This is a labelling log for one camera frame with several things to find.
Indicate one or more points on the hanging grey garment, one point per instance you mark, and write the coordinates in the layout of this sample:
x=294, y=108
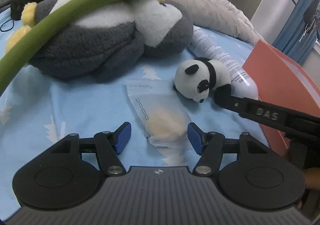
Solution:
x=311, y=19

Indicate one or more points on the salmon pink cardboard box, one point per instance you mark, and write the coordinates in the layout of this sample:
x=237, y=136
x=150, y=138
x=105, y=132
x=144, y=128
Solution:
x=281, y=81

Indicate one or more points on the clear zip bag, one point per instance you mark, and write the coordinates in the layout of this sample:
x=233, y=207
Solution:
x=164, y=118

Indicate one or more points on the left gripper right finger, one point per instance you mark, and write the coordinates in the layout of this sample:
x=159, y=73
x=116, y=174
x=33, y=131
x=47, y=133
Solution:
x=209, y=146

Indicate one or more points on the small panda plush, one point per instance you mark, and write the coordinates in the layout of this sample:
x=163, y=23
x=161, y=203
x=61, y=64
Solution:
x=195, y=79

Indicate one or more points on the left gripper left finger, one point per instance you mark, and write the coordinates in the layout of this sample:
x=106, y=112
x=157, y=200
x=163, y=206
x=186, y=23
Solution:
x=109, y=145

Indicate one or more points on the white spray bottle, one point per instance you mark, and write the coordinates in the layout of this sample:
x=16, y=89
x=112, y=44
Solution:
x=202, y=45

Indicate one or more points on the blue curtain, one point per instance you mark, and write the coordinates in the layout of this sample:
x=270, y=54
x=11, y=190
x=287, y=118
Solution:
x=288, y=39

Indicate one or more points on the person's right hand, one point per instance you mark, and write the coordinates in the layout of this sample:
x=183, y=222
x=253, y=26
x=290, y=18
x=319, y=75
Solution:
x=310, y=177

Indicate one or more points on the grey duvet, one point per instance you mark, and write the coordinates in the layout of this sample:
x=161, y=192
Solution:
x=221, y=16

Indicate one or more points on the grey penguin plush toy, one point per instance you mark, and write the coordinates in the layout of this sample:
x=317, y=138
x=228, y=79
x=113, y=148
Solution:
x=107, y=42

